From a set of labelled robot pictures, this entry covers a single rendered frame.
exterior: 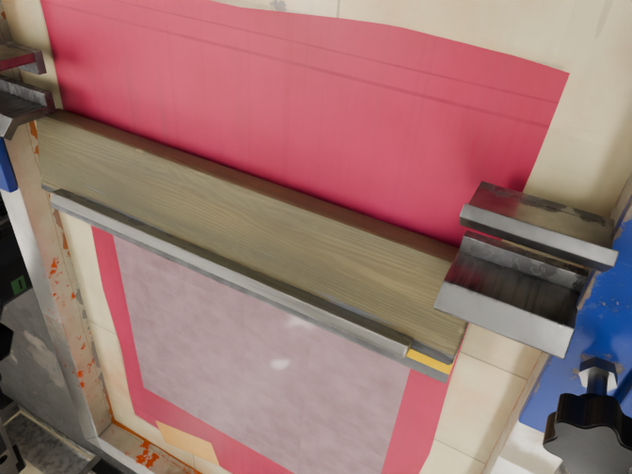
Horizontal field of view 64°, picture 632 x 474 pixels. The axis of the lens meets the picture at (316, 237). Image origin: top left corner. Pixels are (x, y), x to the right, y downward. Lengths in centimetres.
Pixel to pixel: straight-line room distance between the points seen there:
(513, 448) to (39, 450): 462
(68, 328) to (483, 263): 55
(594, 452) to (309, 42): 28
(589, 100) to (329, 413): 38
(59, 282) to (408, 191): 47
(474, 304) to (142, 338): 47
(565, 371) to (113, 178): 37
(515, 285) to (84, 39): 38
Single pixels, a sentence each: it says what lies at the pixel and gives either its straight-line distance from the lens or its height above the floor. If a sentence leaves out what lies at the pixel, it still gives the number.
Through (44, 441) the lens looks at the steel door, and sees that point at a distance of 494.
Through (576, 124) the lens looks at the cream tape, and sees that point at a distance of 31.
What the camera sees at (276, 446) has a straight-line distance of 65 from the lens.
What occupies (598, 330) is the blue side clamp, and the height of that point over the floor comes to 100.
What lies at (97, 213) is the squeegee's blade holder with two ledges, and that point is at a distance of 48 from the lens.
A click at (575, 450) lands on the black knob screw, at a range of 30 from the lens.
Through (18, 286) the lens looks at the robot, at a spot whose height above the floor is 80.
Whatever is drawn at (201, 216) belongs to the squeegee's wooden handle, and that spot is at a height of 99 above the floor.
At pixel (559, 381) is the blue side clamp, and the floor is 100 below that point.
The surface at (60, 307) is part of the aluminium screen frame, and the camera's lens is 71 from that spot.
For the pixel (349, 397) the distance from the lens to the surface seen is 51.
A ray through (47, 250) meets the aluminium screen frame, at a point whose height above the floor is 98.
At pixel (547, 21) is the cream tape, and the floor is 95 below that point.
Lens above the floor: 125
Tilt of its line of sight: 47 degrees down
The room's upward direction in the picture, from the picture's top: 136 degrees counter-clockwise
